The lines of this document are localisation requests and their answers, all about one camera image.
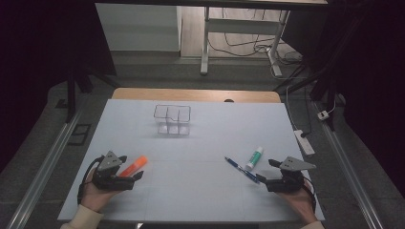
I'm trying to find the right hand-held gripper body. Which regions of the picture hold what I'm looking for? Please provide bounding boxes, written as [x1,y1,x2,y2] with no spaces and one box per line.
[266,156,317,194]

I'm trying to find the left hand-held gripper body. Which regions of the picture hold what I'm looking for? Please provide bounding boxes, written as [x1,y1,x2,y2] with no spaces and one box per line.
[91,150,136,192]

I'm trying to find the orange highlighter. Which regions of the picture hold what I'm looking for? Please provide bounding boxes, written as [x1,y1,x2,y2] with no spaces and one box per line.
[117,155,149,178]

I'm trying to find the white and green glue stick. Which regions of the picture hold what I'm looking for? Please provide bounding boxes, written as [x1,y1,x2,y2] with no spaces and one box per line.
[245,146,265,172]

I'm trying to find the blue pen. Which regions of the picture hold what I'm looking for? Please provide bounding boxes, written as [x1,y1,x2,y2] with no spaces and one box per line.
[224,156,261,185]

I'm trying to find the clear plastic organizer box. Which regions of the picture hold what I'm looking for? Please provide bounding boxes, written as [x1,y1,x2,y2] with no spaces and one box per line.
[153,104,192,137]

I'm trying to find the person's left hand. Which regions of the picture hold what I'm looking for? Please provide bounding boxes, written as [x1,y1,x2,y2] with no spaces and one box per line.
[80,167,129,214]

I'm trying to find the person's right hand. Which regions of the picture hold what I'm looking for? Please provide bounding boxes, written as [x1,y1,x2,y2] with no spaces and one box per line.
[275,186,318,224]

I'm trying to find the white power strip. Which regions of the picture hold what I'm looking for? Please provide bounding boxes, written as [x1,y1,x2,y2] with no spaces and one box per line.
[292,129,316,156]

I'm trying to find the black metal stand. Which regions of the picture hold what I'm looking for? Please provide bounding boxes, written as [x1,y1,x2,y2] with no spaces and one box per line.
[64,61,119,124]

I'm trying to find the wooden table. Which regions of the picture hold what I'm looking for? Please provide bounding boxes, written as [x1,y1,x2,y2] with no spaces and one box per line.
[111,87,282,104]

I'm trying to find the white cabinet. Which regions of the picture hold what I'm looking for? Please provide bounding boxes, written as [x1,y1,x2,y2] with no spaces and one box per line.
[95,3,182,52]

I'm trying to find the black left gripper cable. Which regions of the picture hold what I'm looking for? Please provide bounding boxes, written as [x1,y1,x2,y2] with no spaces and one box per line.
[76,155,105,205]

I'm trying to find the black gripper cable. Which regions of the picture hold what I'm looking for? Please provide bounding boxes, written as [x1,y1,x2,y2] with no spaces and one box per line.
[76,155,105,205]
[302,176,318,214]

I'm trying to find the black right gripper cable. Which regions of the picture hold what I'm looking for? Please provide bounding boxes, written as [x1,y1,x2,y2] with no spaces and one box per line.
[302,176,318,214]

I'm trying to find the aluminium floor rail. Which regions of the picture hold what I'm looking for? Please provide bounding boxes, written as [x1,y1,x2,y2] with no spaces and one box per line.
[5,106,84,229]
[312,100,386,229]

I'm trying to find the black floor cables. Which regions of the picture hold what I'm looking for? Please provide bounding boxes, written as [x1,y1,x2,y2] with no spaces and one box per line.
[207,8,304,65]

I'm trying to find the white desk frame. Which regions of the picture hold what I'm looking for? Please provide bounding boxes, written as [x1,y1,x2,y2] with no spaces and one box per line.
[200,6,292,77]

